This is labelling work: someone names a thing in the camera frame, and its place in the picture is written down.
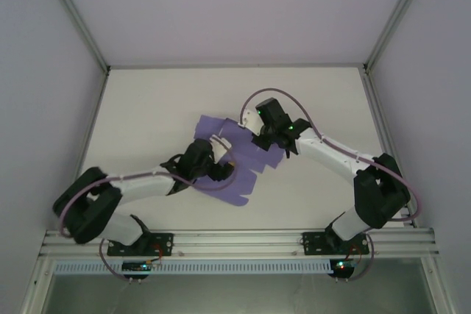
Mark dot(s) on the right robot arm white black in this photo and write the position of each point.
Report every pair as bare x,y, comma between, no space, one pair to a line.
331,152

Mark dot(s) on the circuit board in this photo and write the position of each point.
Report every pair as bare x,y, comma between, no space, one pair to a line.
342,265
136,266

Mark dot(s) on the aluminium mounting rail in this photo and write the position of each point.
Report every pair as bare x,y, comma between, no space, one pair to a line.
235,242

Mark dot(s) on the aluminium frame post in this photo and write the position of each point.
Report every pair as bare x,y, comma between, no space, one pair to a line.
397,12
73,16

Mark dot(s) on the left circuit board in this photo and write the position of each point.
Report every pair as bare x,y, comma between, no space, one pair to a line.
136,266

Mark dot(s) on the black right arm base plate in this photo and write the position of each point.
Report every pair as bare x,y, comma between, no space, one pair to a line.
312,242

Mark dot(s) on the right circuit board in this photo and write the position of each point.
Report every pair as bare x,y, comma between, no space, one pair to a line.
342,265

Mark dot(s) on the aluminium side rail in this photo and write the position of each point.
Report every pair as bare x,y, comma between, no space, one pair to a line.
379,115
79,167

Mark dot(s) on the purple paper box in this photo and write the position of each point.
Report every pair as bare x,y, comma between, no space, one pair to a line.
244,167

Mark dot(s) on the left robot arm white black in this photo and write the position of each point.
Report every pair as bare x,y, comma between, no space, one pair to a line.
147,183

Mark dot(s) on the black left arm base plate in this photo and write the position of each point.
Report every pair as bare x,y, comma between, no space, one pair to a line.
163,244

